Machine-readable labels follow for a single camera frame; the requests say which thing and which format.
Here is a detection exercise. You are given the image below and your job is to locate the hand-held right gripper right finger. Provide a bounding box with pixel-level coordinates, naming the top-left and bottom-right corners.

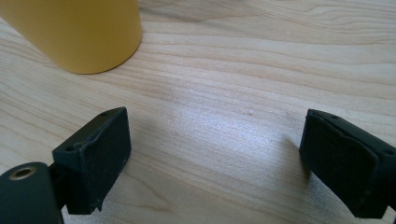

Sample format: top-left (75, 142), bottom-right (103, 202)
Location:
top-left (299, 108), bottom-right (396, 219)

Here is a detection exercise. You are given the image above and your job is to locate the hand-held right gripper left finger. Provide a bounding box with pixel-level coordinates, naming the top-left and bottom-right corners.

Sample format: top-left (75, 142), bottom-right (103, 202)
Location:
top-left (51, 106), bottom-right (132, 216)

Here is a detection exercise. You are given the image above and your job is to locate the yellow metal-lined cup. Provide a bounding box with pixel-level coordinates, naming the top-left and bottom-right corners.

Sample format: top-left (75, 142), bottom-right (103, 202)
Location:
top-left (0, 0), bottom-right (144, 75)

